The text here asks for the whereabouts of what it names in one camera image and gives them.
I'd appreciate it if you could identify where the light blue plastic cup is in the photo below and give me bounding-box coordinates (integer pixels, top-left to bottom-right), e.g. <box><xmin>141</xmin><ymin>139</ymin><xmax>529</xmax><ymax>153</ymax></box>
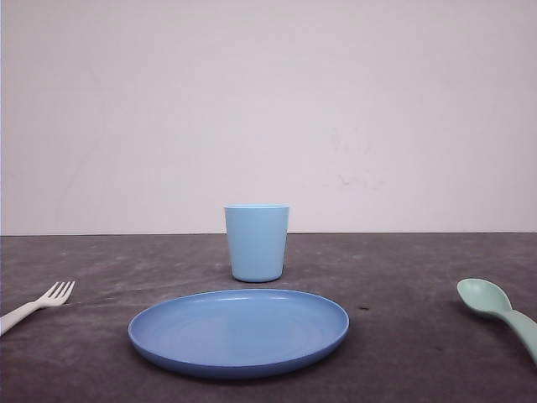
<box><xmin>224</xmin><ymin>204</ymin><xmax>289</xmax><ymax>283</ymax></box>

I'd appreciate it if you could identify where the mint green plastic spoon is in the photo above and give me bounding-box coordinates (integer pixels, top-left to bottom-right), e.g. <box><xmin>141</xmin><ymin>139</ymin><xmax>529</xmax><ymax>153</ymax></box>
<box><xmin>456</xmin><ymin>278</ymin><xmax>536</xmax><ymax>364</ymax></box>

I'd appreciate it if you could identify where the white plastic fork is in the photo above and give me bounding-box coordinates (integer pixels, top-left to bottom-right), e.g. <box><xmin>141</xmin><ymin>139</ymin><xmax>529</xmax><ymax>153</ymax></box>
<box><xmin>1</xmin><ymin>281</ymin><xmax>76</xmax><ymax>336</ymax></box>

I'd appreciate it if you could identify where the blue plastic plate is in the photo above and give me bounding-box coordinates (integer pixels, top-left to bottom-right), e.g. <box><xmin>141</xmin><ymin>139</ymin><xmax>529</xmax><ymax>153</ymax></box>
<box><xmin>128</xmin><ymin>289</ymin><xmax>350</xmax><ymax>379</ymax></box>

